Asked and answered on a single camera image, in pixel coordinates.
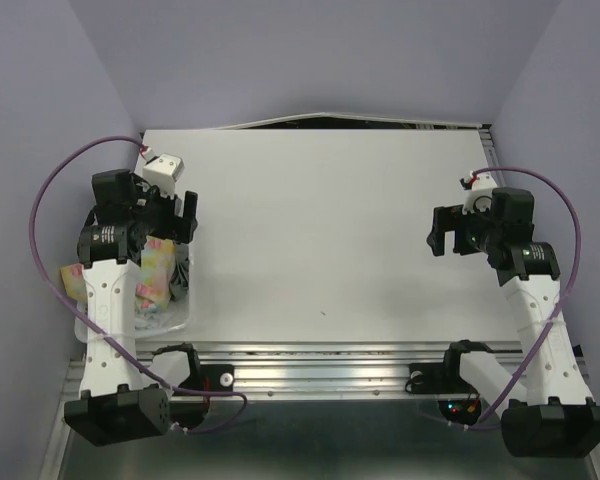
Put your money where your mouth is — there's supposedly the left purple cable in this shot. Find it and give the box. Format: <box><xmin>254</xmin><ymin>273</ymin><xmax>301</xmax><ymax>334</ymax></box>
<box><xmin>32</xmin><ymin>136</ymin><xmax>249</xmax><ymax>435</ymax></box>

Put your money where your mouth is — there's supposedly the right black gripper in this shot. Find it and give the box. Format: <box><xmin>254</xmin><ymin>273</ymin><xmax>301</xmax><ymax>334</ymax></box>
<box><xmin>424</xmin><ymin>197</ymin><xmax>501</xmax><ymax>256</ymax></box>

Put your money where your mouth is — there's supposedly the floral pastel skirt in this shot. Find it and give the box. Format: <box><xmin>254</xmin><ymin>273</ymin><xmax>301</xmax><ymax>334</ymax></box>
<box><xmin>60</xmin><ymin>236</ymin><xmax>176</xmax><ymax>314</ymax></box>

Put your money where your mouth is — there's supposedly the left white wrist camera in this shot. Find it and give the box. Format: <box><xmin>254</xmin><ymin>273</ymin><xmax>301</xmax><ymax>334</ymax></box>
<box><xmin>141</xmin><ymin>154</ymin><xmax>185</xmax><ymax>198</ymax></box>

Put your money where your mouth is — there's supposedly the white skirt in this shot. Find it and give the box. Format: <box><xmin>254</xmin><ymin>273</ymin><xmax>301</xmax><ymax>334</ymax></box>
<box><xmin>134</xmin><ymin>310</ymin><xmax>178</xmax><ymax>331</ymax></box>

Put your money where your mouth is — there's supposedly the white plastic laundry basket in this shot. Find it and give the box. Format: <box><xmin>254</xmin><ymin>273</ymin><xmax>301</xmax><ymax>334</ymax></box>
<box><xmin>73</xmin><ymin>239</ymin><xmax>197</xmax><ymax>344</ymax></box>

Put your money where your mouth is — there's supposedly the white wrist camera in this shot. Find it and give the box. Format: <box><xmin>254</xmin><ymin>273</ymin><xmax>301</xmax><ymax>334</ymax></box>
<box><xmin>141</xmin><ymin>154</ymin><xmax>185</xmax><ymax>198</ymax></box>
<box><xmin>460</xmin><ymin>172</ymin><xmax>498</xmax><ymax>214</ymax></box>

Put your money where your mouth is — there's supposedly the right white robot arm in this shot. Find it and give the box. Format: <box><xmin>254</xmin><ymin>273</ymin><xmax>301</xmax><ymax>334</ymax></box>
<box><xmin>427</xmin><ymin>188</ymin><xmax>600</xmax><ymax>458</ymax></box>

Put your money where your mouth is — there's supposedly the grey skirt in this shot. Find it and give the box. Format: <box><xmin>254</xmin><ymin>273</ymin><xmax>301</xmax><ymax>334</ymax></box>
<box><xmin>169</xmin><ymin>242</ymin><xmax>191</xmax><ymax>301</ymax></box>

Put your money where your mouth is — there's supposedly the aluminium frame rail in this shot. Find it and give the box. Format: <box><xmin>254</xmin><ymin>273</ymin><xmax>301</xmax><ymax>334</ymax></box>
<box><xmin>41</xmin><ymin>342</ymin><xmax>600</xmax><ymax>479</ymax></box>

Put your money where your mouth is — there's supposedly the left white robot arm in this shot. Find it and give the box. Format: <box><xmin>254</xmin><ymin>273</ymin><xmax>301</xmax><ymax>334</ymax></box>
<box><xmin>64</xmin><ymin>167</ymin><xmax>197</xmax><ymax>446</ymax></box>

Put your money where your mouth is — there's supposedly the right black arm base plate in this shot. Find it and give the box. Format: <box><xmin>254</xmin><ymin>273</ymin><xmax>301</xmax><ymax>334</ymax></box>
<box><xmin>405</xmin><ymin>362</ymin><xmax>477</xmax><ymax>395</ymax></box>

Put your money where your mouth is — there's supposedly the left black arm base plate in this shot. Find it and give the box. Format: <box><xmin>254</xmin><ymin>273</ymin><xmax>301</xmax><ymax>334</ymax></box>
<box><xmin>145</xmin><ymin>357</ymin><xmax>234</xmax><ymax>392</ymax></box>

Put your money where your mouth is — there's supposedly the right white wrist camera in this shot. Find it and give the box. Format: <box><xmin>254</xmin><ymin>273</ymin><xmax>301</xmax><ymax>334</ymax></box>
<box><xmin>460</xmin><ymin>172</ymin><xmax>498</xmax><ymax>214</ymax></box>

